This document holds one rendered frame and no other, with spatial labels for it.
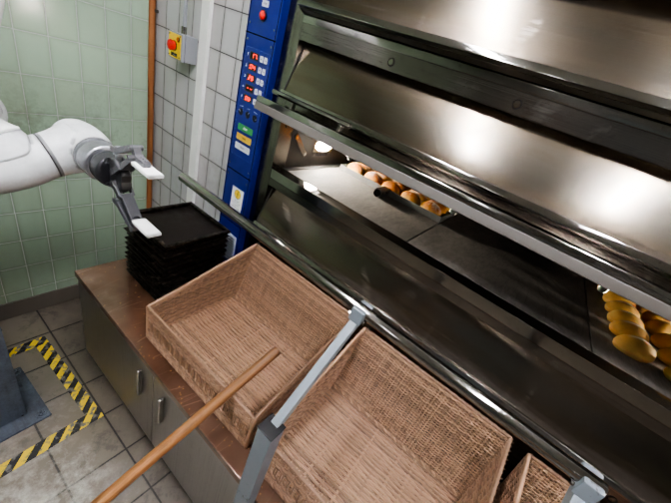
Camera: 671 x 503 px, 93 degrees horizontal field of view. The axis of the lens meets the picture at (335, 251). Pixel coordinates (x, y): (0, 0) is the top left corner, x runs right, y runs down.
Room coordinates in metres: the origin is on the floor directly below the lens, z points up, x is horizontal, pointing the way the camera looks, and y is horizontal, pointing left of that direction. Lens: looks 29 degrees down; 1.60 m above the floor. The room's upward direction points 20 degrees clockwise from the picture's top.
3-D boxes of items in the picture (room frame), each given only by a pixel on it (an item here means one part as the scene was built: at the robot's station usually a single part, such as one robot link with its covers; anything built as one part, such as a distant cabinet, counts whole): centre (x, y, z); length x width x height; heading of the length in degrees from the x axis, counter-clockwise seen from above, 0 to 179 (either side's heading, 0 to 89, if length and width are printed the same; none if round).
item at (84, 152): (0.66, 0.60, 1.24); 0.09 x 0.06 x 0.09; 153
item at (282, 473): (0.57, -0.34, 0.72); 0.56 x 0.49 x 0.28; 64
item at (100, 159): (0.63, 0.53, 1.24); 0.09 x 0.07 x 0.08; 63
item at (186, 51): (1.46, 0.91, 1.46); 0.10 x 0.07 x 0.10; 63
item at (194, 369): (0.84, 0.19, 0.72); 0.56 x 0.49 x 0.28; 64
